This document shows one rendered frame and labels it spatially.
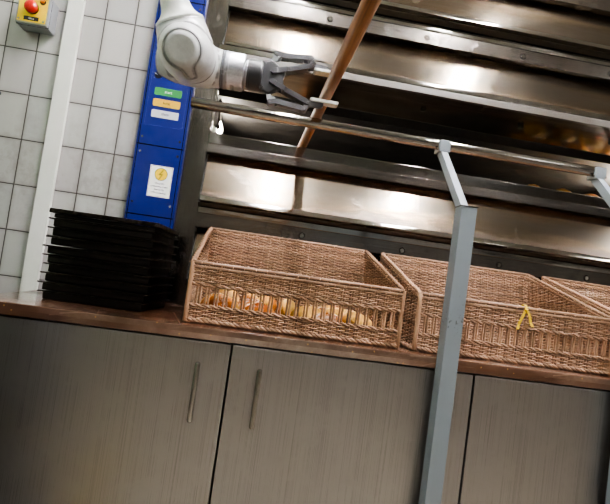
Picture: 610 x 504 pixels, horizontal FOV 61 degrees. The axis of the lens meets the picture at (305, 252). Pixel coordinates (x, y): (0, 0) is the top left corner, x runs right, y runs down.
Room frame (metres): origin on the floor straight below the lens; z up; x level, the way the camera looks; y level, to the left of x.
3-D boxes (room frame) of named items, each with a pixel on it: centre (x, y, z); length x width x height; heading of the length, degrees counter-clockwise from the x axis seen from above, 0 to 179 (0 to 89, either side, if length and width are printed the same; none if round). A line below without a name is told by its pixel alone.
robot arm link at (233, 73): (1.22, 0.23, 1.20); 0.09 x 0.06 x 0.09; 6
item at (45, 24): (1.64, 0.98, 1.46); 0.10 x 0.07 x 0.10; 96
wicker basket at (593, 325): (1.58, -0.56, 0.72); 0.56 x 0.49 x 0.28; 95
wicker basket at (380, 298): (1.52, 0.03, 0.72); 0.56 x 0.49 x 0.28; 97
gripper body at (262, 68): (1.23, 0.16, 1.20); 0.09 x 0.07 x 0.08; 96
